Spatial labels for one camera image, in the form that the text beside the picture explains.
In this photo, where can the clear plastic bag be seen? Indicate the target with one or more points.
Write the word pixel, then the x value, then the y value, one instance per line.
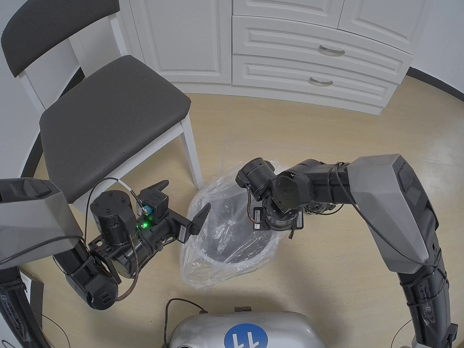
pixel 203 270

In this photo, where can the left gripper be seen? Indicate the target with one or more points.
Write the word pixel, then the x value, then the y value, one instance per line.
pixel 152 237

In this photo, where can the pale grey trash bin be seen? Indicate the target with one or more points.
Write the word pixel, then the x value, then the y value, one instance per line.
pixel 250 257

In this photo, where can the white wardrobe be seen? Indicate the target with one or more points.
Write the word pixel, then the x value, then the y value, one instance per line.
pixel 290 31

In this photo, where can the grey white chair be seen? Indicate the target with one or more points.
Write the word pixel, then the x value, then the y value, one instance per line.
pixel 108 121

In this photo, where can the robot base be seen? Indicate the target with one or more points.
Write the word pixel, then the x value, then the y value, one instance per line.
pixel 282 326

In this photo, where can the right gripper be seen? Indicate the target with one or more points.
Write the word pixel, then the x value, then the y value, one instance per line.
pixel 281 221

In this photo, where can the crumpled black plastic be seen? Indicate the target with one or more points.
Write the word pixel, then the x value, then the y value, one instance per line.
pixel 321 207

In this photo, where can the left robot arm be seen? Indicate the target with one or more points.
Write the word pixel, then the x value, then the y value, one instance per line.
pixel 32 223

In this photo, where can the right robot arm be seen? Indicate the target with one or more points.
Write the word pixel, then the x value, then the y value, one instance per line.
pixel 391 201

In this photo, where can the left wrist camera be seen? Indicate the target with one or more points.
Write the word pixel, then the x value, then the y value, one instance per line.
pixel 156 201

